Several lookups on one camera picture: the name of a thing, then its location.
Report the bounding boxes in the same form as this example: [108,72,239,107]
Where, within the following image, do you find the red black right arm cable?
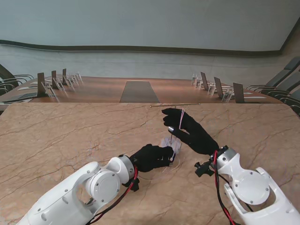
[212,150,242,225]

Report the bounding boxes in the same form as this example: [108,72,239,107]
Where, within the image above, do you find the gold T rack marble base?
[149,102,201,155]

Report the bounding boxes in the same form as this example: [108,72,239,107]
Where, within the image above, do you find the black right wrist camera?
[194,160,215,178]

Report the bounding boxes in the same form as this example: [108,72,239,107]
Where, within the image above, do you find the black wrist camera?
[121,178,141,192]
[194,160,215,178]

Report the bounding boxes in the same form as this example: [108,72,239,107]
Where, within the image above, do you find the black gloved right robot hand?
[161,107,220,156]

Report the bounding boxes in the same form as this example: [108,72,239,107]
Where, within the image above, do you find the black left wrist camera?
[121,178,141,192]

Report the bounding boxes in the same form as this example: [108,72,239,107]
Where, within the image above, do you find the brown wooden conference table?
[0,75,285,105]

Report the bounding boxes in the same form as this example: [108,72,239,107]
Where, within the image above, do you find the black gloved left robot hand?
[130,144,175,173]

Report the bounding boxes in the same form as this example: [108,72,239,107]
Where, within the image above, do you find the red black left arm cable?
[85,165,140,225]

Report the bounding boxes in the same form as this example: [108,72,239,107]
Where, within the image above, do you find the red black arm cable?
[85,165,140,225]
[212,150,242,225]

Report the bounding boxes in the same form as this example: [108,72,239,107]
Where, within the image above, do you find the dark grey office chair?
[284,56,300,71]
[0,64,35,88]
[278,87,300,117]
[267,70,300,98]
[246,69,295,92]
[0,79,20,96]

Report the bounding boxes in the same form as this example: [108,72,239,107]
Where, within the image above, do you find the white thin cable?
[140,107,186,181]

